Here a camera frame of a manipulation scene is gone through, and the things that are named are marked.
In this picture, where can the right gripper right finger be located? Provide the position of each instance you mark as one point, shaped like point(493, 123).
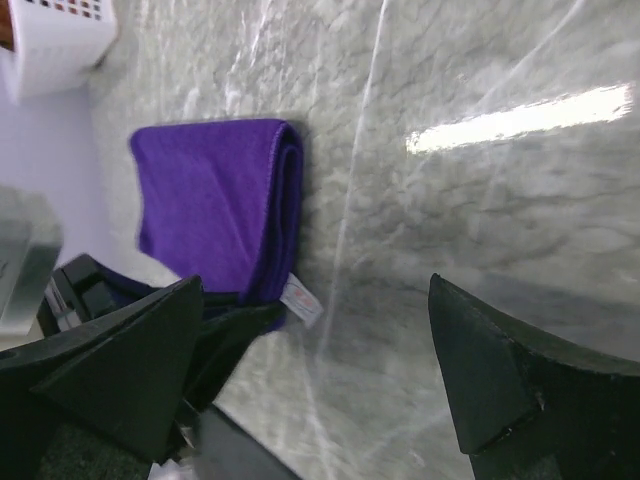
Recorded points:
point(527, 404)

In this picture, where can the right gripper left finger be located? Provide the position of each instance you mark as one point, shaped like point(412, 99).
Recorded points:
point(98, 401)

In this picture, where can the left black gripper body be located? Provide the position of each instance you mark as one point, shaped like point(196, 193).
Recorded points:
point(90, 290)

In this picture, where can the purple towel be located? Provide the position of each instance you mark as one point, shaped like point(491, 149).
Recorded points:
point(223, 200)

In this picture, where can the orange brown towel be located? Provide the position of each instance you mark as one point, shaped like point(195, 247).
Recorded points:
point(7, 35)

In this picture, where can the white plastic basket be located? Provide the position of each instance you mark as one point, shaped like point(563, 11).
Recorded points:
point(56, 44)

